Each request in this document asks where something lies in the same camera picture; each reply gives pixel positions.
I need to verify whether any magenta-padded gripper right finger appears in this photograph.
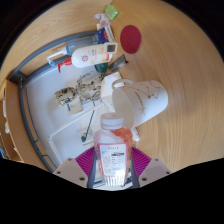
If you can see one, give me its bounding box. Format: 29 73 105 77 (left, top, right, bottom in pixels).
128 146 173 190

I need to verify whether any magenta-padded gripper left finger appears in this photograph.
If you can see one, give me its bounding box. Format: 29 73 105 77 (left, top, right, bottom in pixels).
53 146 101 190

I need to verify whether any clear bottle with pink drink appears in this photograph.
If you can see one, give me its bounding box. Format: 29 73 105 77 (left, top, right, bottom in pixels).
93 112 134 188

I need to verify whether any white mug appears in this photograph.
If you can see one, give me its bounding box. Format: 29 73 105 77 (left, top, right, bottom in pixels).
111 78 169 129

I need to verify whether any tree creature figurine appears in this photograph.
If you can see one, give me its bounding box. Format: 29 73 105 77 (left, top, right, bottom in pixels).
54 73 104 108

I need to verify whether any white bottle with red pump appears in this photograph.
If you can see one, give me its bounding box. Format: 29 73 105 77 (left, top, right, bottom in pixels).
57 42 118 74

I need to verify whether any blue squeeze bottle white nozzle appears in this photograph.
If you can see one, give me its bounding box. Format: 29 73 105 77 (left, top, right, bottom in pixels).
46 35 111 67

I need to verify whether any flat round red coaster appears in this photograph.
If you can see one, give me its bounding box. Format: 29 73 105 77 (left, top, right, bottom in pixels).
119 24 143 55

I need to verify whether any small blue box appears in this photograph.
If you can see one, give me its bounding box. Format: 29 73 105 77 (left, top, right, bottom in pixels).
94 28 111 44

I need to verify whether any white packet with purple print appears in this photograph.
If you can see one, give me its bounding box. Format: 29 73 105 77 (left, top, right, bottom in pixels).
94 13 113 31

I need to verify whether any green packet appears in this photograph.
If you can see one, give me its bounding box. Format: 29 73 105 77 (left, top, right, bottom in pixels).
103 3 120 20

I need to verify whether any grey metal frame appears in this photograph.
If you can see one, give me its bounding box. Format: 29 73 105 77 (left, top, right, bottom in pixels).
8 30 101 173

